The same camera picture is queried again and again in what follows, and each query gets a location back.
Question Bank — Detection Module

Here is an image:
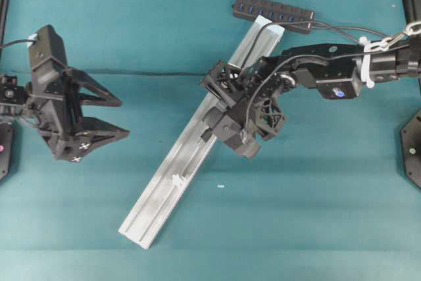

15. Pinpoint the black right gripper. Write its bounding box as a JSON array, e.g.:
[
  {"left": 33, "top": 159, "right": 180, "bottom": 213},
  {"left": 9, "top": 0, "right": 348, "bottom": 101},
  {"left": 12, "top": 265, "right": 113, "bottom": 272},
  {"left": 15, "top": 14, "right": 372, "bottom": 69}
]
[{"left": 201, "top": 57, "right": 298, "bottom": 142}]

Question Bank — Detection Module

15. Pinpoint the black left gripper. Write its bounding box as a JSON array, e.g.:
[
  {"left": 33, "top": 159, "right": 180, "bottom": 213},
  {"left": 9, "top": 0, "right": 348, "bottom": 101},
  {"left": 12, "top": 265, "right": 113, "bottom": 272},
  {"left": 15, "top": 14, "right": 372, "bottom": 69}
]
[{"left": 19, "top": 66, "right": 130, "bottom": 163}]

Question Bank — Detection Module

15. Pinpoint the black USB cable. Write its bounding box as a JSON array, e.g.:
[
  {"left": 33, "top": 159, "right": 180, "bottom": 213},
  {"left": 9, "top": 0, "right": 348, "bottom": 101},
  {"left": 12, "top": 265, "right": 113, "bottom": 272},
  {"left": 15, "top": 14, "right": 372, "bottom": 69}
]
[{"left": 241, "top": 20, "right": 395, "bottom": 74}]

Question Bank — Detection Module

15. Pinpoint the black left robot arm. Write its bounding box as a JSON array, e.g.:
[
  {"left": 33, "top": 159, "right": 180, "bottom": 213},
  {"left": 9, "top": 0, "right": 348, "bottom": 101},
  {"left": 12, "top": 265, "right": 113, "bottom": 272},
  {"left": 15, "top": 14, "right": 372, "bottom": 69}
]
[{"left": 1, "top": 68, "right": 129, "bottom": 163}]

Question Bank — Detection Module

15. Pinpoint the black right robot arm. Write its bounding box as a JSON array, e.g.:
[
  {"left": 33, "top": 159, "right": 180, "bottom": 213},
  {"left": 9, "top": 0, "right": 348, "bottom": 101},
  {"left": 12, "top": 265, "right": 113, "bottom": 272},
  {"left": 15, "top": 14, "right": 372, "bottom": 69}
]
[{"left": 201, "top": 39, "right": 420, "bottom": 143}]

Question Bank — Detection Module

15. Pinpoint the black USB hub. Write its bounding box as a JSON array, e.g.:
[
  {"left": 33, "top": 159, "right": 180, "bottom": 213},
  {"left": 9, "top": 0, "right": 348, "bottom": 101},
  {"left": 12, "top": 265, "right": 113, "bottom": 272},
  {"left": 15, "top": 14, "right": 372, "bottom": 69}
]
[{"left": 232, "top": 0, "right": 314, "bottom": 34}]

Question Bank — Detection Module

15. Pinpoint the teal table mat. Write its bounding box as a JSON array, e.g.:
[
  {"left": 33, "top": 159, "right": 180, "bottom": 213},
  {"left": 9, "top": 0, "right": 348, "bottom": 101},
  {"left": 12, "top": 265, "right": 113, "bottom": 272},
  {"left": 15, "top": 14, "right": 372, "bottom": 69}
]
[{"left": 1, "top": 0, "right": 420, "bottom": 280}]

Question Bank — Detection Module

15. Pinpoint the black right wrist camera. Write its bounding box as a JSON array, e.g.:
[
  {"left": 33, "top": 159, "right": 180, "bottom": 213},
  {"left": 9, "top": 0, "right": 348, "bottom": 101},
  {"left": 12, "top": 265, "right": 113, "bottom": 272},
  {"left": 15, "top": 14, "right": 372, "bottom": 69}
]
[{"left": 213, "top": 101, "right": 262, "bottom": 162}]

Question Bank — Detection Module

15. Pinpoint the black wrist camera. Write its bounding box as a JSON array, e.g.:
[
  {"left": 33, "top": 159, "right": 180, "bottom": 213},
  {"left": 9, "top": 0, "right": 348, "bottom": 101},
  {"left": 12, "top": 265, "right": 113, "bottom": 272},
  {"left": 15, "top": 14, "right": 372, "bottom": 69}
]
[
  {"left": 213, "top": 101, "right": 262, "bottom": 162},
  {"left": 28, "top": 24, "right": 67, "bottom": 95}
]

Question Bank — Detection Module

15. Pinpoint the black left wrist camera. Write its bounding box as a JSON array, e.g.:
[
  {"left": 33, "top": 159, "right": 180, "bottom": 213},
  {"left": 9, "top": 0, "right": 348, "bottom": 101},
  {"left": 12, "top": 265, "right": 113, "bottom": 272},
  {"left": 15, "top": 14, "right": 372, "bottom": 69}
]
[{"left": 28, "top": 24, "right": 67, "bottom": 95}]

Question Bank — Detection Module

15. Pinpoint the aluminium rail profile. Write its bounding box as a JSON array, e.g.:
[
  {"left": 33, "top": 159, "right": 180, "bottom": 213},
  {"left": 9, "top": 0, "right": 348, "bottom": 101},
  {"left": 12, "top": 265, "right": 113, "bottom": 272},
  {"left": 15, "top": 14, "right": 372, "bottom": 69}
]
[{"left": 118, "top": 16, "right": 285, "bottom": 249}]

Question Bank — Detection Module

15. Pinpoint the white zip tie ring near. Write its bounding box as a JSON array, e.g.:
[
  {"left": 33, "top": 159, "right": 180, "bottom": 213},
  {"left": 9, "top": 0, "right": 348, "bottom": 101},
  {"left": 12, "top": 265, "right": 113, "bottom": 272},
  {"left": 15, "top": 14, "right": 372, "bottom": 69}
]
[{"left": 170, "top": 172, "right": 186, "bottom": 190}]

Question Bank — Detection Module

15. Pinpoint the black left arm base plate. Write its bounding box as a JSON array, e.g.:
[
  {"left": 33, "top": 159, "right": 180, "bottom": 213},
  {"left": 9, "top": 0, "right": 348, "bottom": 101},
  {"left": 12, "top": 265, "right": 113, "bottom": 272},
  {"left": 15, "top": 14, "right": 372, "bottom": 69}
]
[{"left": 0, "top": 123, "right": 14, "bottom": 179}]

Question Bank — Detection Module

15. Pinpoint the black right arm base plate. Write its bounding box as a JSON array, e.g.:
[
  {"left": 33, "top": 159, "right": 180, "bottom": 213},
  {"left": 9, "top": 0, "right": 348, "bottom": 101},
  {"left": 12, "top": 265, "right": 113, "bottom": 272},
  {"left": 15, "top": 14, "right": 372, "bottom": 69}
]
[{"left": 400, "top": 111, "right": 421, "bottom": 188}]

